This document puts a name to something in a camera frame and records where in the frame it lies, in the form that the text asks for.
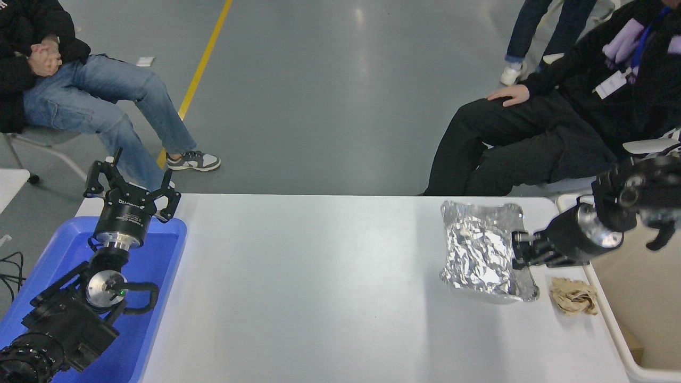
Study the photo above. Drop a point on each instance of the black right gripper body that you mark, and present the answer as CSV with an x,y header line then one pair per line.
x,y
561,239

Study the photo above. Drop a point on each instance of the white paper scrap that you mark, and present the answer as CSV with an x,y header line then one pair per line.
x,y
145,61

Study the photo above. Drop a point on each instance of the large pale bin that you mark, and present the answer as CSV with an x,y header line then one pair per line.
x,y
638,303

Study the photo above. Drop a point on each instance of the silver foil tray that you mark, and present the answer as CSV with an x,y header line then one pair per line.
x,y
476,250

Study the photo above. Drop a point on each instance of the seated person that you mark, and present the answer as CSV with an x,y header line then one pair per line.
x,y
96,90
511,143

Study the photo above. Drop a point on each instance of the crumpled tan paper ball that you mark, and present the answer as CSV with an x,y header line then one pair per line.
x,y
573,298

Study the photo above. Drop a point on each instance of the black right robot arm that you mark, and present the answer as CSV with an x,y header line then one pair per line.
x,y
617,207

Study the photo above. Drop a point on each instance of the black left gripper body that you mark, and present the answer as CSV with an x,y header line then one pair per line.
x,y
126,215

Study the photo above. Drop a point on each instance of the standing person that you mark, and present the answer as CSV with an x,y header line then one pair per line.
x,y
532,32

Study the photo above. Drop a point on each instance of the grey metal chair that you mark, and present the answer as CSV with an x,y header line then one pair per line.
x,y
53,136

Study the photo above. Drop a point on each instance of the person's left hand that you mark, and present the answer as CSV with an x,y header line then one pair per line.
x,y
49,49

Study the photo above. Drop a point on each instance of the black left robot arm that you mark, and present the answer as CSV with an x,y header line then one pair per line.
x,y
58,319

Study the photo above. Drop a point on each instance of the white side table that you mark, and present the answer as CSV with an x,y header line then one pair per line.
x,y
10,186

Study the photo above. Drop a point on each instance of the blue plastic tray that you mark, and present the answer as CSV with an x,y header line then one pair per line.
x,y
159,255

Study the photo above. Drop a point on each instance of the white badge card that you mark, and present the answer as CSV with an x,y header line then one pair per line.
x,y
610,84

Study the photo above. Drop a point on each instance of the person's right hand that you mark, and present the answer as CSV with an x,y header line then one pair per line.
x,y
509,96
45,65

